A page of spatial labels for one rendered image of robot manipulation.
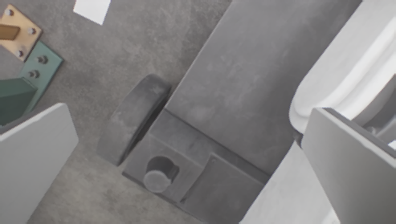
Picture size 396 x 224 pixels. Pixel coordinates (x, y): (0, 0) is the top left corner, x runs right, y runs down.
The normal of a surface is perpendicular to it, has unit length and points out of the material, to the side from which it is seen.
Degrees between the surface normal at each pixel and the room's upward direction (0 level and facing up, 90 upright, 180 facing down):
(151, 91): 55
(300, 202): 90
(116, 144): 6
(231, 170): 0
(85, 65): 0
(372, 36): 90
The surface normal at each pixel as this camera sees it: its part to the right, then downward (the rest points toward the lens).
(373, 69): -0.83, -0.54
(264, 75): -0.04, 0.25
